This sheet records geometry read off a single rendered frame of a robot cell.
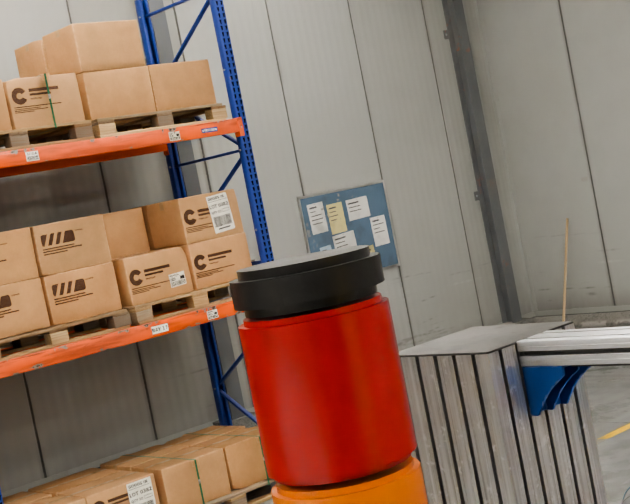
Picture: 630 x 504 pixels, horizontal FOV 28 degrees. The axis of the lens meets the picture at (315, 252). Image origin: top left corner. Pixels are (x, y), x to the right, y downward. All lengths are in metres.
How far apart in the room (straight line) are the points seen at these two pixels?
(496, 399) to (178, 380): 9.08
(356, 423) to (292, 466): 0.02
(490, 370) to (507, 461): 0.16
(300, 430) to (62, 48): 9.24
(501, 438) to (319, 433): 1.80
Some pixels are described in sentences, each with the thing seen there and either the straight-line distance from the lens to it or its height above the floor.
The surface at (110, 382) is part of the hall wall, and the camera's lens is 10.79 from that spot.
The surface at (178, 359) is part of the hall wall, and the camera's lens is 11.17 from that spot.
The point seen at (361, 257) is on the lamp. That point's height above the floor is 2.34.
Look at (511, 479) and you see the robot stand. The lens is 2.20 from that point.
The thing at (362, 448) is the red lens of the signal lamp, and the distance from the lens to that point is 0.39.
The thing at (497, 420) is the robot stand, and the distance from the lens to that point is 2.18.
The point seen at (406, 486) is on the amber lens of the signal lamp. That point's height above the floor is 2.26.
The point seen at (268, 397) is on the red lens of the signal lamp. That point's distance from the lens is 0.40.
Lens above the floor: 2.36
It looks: 3 degrees down
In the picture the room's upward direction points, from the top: 11 degrees counter-clockwise
